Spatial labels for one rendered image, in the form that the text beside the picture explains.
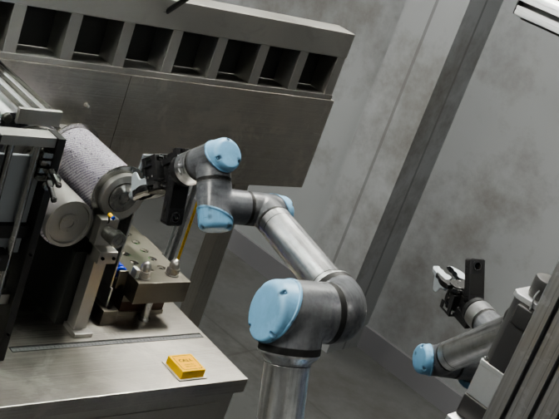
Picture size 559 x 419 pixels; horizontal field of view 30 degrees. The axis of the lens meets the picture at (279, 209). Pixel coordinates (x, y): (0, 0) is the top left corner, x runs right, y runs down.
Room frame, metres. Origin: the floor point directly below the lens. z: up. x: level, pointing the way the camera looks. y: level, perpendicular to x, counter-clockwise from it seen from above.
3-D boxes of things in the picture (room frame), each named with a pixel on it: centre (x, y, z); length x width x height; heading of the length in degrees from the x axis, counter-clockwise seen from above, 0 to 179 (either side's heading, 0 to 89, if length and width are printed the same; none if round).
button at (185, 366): (2.23, 0.08, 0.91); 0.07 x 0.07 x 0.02; 45
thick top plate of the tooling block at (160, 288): (2.52, 0.35, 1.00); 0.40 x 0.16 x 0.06; 45
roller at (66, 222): (2.28, 0.53, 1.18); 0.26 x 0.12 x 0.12; 45
